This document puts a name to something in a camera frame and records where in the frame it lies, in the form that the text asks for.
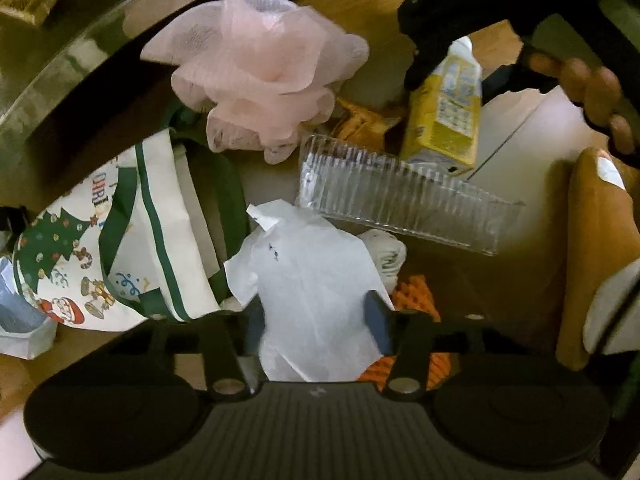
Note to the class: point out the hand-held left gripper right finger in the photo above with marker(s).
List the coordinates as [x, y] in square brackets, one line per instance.
[377, 322]

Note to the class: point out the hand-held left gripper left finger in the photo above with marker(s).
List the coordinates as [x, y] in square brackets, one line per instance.
[254, 325]

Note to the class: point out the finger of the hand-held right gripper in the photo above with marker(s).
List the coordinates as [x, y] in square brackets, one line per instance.
[435, 25]

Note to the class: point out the white paper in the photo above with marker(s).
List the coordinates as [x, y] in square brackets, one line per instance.
[310, 285]

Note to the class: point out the yellow juice carton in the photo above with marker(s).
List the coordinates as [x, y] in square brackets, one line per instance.
[440, 120]

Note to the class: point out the person's right hand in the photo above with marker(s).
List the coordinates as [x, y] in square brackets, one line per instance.
[595, 90]

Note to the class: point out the orange mesh net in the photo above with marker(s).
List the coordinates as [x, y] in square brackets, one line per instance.
[417, 295]

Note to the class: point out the white crumpled cloth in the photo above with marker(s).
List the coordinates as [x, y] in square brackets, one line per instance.
[385, 255]

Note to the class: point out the orange snack wrapper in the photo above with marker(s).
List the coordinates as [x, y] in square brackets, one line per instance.
[357, 122]

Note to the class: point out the clear ribbed plastic tray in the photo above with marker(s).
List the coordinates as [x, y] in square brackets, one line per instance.
[400, 195]

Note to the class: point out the pink mesh bath loofah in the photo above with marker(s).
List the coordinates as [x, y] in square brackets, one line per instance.
[250, 60]

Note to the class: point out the festive print tote bag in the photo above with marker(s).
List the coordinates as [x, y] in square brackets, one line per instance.
[65, 260]

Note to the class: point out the person's bare leg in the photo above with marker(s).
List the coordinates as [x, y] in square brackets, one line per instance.
[585, 240]

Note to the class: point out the white plastic bag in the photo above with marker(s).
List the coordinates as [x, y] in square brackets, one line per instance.
[20, 320]

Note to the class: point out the round glass table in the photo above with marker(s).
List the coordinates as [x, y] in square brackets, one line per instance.
[65, 75]

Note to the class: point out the gold snack packet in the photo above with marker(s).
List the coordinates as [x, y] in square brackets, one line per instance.
[25, 4]

